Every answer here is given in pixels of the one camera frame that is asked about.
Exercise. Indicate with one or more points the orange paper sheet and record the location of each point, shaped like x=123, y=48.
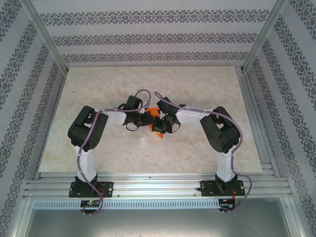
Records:
x=155, y=112

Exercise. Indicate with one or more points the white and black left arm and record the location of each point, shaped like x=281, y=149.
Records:
x=86, y=163

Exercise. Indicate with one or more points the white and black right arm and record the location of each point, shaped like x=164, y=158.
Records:
x=225, y=168

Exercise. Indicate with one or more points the grey metal sheet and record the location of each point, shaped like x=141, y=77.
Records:
x=158, y=224

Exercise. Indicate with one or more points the circuit board with green light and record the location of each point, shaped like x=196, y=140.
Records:
x=90, y=203

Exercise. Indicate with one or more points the small circuit board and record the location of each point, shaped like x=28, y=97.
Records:
x=225, y=205

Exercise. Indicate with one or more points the aluminium mounting rail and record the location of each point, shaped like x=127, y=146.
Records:
x=158, y=187

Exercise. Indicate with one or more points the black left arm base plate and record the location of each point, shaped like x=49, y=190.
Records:
x=108, y=188

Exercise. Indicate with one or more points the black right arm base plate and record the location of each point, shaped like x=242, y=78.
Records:
x=206, y=188

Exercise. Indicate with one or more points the thin aluminium side rail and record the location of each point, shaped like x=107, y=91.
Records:
x=53, y=118

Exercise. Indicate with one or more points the wide aluminium side rail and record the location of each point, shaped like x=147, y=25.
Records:
x=256, y=123

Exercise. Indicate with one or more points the aluminium frame post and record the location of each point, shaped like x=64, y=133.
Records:
x=265, y=34
x=44, y=34

